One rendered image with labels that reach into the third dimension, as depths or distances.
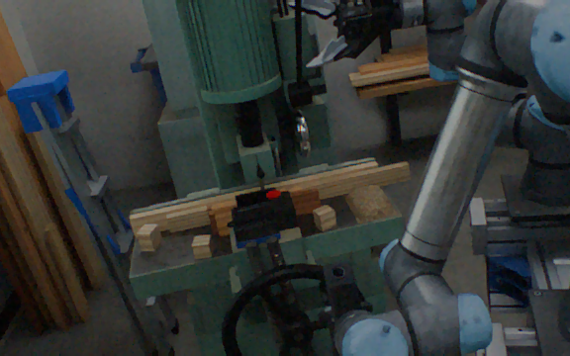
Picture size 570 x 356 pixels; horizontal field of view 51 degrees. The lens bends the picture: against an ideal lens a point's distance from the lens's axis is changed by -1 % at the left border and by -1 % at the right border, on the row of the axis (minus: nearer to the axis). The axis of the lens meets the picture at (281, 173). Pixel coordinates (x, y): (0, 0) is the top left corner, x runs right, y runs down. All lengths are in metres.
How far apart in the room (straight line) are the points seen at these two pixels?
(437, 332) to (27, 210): 2.13
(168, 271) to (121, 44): 2.59
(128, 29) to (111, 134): 0.68
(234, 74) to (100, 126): 2.76
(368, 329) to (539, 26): 0.40
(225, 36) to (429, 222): 0.58
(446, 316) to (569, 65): 0.34
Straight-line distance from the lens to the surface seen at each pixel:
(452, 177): 0.85
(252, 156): 1.33
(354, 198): 1.38
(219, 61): 1.24
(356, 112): 3.86
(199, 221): 1.44
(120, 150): 3.99
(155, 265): 1.34
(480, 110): 0.83
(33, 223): 2.72
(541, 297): 1.24
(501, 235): 1.56
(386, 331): 0.78
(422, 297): 0.85
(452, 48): 1.25
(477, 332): 0.83
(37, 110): 2.10
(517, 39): 0.72
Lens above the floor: 1.57
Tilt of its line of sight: 24 degrees down
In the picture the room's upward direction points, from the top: 11 degrees counter-clockwise
